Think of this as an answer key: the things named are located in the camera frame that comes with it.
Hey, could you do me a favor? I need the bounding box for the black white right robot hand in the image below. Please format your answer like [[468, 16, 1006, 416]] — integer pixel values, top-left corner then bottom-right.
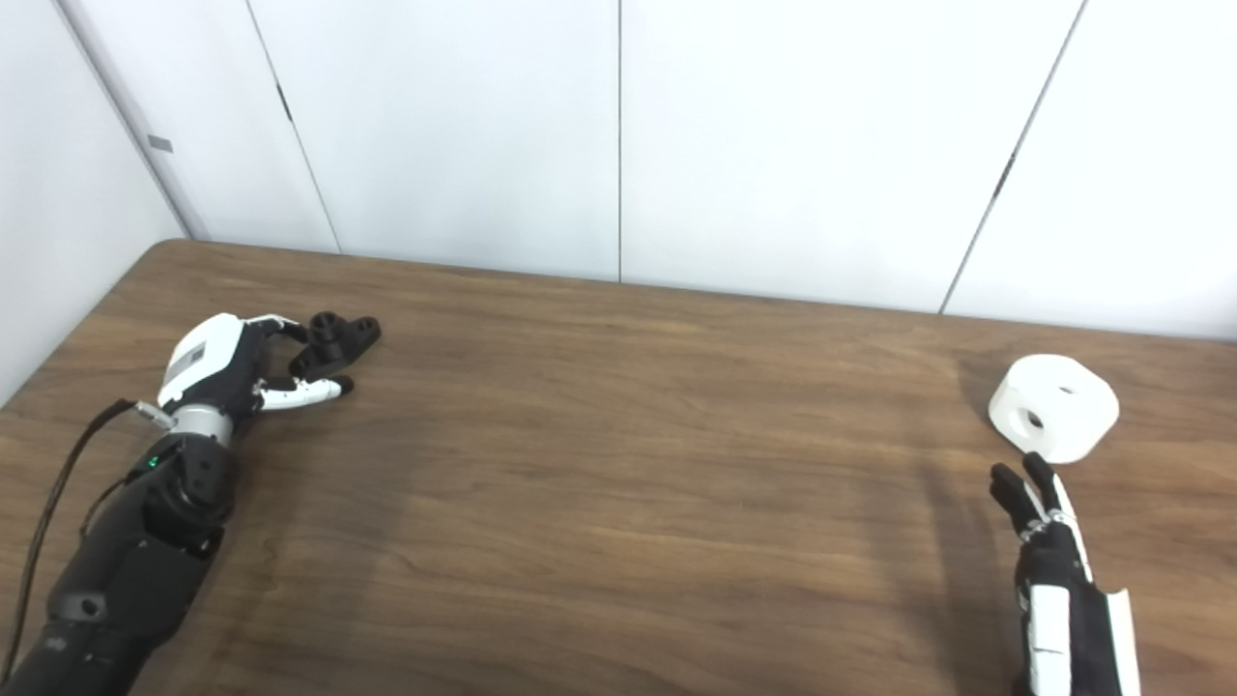
[[989, 451, 1141, 696]]

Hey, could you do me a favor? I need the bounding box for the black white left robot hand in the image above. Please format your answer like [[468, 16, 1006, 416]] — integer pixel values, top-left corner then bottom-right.
[[157, 311, 355, 419]]

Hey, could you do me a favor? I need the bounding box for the black flanged holder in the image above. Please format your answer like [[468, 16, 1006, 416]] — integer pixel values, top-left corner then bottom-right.
[[288, 311, 382, 382]]

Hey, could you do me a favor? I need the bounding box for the round white plastic piece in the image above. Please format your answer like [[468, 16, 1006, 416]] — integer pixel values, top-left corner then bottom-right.
[[988, 354, 1120, 464]]

